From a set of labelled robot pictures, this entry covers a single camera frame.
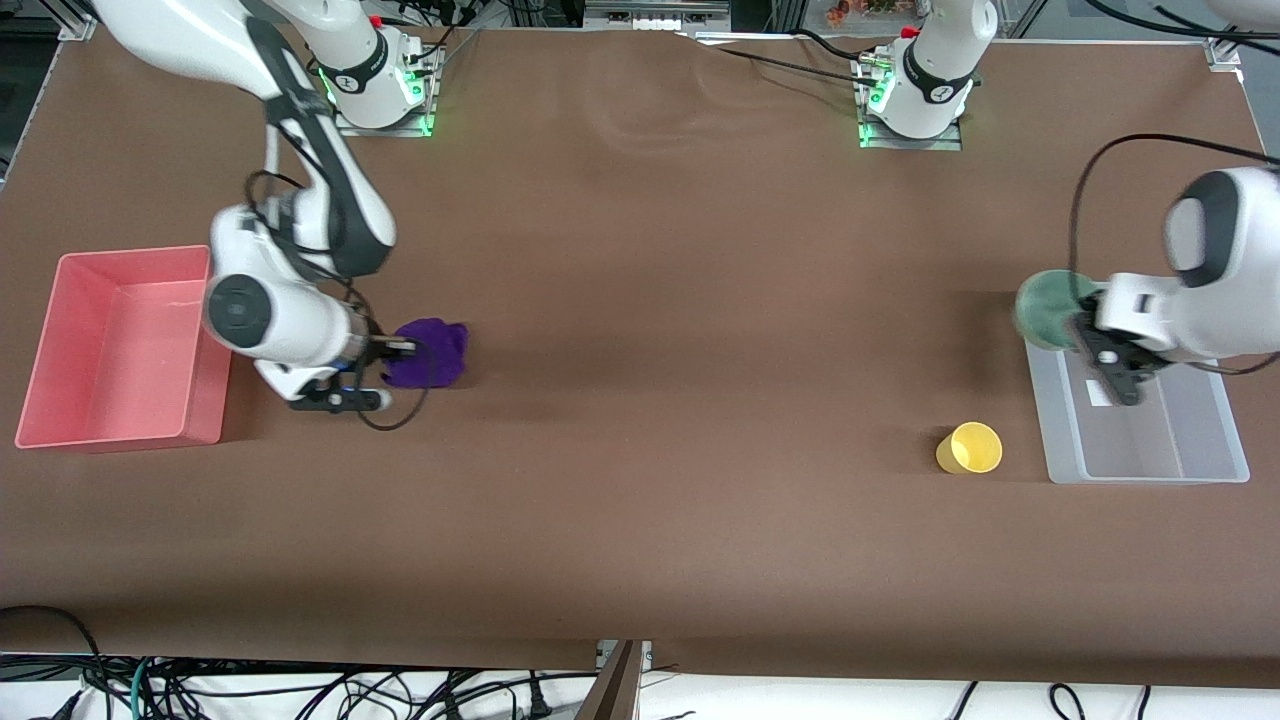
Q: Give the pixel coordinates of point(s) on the white label sticker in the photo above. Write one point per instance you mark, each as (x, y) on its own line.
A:
(1096, 396)

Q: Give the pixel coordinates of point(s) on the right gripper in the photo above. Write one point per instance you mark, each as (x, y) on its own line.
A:
(377, 349)

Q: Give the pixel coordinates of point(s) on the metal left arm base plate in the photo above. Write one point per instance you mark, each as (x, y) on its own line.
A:
(910, 143)

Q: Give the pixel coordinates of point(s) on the yellow plastic cup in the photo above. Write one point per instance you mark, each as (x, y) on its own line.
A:
(972, 448)

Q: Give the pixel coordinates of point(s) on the purple cloth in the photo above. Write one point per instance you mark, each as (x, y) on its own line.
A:
(435, 350)

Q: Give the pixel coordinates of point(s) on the pink plastic bin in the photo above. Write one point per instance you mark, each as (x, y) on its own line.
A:
(100, 385)

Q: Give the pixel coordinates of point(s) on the aluminium frame profile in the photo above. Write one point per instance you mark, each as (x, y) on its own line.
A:
(1225, 52)
(75, 22)

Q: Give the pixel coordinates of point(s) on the brown table cover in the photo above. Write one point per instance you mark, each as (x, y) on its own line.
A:
(640, 500)

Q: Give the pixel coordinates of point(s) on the silver equipment box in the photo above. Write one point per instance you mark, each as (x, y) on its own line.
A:
(655, 10)

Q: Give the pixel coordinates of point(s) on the white metal bracket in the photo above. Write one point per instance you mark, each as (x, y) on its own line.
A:
(645, 655)

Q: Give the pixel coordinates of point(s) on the wooden post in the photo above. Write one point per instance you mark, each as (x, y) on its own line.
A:
(612, 690)

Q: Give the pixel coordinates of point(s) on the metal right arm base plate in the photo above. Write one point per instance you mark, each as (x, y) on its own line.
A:
(400, 128)

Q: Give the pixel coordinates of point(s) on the pale green bowl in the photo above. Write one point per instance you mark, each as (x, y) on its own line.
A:
(1045, 310)

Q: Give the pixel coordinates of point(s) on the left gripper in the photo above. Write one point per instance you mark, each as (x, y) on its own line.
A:
(1082, 326)

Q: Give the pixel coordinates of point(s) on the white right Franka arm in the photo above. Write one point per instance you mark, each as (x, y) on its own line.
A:
(300, 200)

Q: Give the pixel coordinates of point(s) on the clear plastic bin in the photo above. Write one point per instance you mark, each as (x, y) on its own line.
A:
(1170, 440)

